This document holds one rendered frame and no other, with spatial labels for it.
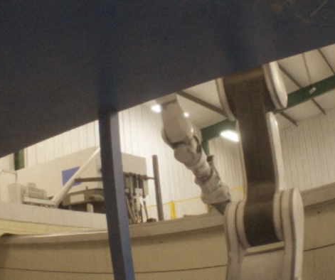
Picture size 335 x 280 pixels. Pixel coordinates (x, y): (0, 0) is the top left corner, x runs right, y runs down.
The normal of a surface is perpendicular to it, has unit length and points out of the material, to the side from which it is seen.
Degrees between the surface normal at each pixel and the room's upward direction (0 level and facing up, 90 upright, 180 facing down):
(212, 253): 90
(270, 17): 180
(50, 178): 90
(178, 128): 113
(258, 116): 93
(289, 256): 64
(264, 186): 72
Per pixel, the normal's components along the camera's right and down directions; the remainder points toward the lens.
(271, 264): -0.48, -0.65
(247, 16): 0.10, 0.96
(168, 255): -0.57, -0.18
